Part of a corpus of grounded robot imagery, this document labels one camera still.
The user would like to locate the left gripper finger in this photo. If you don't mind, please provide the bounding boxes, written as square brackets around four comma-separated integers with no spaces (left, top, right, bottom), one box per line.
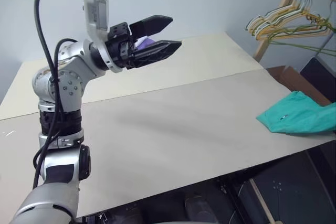
[127,40,182,70]
[129,15,173,41]

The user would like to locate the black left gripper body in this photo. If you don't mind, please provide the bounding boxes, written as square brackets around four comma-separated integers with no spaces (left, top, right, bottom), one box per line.
[104,22,137,71]

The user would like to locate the green cloth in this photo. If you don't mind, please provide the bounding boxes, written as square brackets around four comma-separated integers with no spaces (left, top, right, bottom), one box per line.
[256,90,336,137]

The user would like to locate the purple tissue box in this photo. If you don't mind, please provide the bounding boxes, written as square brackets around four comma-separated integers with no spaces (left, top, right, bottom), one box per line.
[134,37,155,51]

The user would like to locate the bunch of clothes hangers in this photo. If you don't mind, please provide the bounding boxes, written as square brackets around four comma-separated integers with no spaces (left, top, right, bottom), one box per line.
[245,0,331,35]

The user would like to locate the brown cardboard box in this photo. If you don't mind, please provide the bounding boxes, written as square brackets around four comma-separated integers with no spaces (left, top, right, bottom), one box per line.
[265,65,332,106]

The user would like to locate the dark rounded foot shape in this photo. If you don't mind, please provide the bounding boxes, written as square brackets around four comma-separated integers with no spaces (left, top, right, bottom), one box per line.
[184,194,214,224]

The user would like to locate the black case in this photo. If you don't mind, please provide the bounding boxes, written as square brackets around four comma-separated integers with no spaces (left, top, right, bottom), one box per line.
[300,56,336,104]

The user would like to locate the wooden slat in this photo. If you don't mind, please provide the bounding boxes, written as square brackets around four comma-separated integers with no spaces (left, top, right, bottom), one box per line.
[248,178,276,224]

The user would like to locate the black screwed base panel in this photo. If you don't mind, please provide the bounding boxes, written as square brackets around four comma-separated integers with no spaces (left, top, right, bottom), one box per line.
[230,150,336,224]

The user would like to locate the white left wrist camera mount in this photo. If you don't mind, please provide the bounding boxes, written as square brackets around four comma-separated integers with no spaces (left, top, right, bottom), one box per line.
[81,0,123,74]

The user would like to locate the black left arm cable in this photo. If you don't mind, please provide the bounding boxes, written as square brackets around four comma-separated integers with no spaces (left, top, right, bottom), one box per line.
[33,0,87,190]

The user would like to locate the yellow wire hanger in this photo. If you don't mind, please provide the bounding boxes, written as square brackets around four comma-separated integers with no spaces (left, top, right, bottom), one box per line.
[254,0,333,41]

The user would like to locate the green wire hanger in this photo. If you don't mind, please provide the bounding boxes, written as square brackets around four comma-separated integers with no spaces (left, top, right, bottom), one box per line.
[270,16,336,57]

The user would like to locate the black metal table frame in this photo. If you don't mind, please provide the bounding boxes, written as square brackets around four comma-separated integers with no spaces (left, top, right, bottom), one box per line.
[82,174,253,224]

